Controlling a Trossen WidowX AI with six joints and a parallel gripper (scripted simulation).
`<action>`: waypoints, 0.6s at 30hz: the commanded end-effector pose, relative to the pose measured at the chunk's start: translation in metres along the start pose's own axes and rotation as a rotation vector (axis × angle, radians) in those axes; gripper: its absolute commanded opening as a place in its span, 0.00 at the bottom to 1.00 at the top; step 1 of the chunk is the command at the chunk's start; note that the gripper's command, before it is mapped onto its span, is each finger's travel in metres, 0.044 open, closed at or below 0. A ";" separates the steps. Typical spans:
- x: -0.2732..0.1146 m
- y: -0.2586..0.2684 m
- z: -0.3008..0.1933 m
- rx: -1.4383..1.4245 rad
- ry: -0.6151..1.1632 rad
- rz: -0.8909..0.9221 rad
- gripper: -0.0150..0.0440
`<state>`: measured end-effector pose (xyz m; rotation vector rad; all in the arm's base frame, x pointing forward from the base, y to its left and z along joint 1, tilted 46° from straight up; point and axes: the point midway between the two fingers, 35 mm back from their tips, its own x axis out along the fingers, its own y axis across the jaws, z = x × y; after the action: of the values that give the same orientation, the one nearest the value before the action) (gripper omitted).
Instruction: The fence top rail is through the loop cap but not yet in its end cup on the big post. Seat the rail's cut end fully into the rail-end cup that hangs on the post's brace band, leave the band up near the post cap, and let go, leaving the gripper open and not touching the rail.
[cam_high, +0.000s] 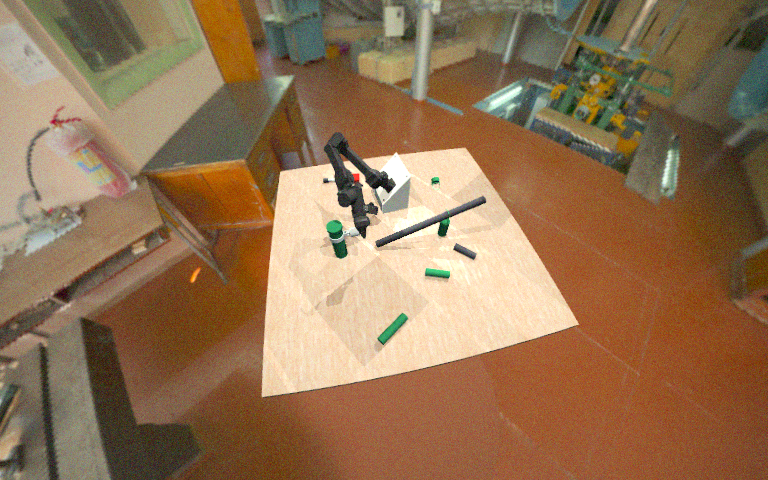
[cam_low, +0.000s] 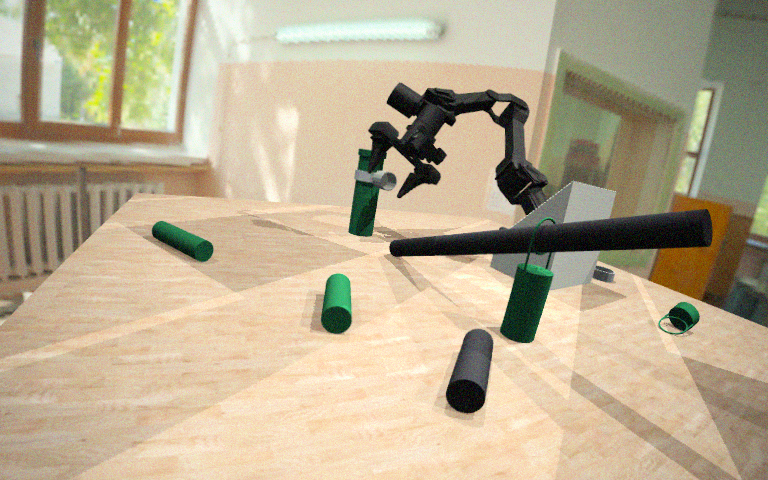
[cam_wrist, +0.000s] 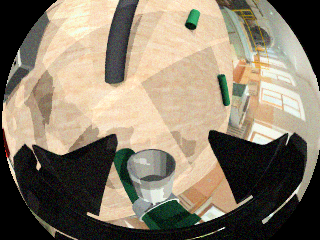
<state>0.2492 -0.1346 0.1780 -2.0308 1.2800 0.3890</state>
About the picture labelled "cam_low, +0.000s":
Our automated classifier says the grey metal cup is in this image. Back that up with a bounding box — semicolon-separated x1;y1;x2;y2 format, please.
354;169;397;191

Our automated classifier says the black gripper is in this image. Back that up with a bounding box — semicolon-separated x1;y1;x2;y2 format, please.
367;120;441;198

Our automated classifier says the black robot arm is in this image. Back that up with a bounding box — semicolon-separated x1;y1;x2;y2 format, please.
387;82;549;216

